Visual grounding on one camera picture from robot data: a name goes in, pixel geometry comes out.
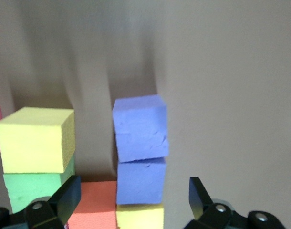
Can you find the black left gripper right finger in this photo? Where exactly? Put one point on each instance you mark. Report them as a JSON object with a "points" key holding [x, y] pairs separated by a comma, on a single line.
{"points": [[198, 200]]}

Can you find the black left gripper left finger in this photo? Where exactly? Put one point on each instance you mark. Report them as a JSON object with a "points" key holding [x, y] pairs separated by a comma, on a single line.
{"points": [[69, 195]]}

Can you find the orange foam block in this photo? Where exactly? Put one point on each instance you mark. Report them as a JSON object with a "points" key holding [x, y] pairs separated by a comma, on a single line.
{"points": [[95, 205]]}

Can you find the green foam block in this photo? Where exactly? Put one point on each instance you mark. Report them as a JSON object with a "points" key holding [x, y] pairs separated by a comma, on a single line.
{"points": [[31, 188]]}

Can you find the purple foam block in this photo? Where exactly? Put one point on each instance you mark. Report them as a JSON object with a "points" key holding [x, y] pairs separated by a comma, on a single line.
{"points": [[140, 128], [140, 182]]}

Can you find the yellow foam block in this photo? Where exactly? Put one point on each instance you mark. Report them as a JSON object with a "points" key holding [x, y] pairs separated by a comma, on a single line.
{"points": [[33, 140], [139, 217]]}

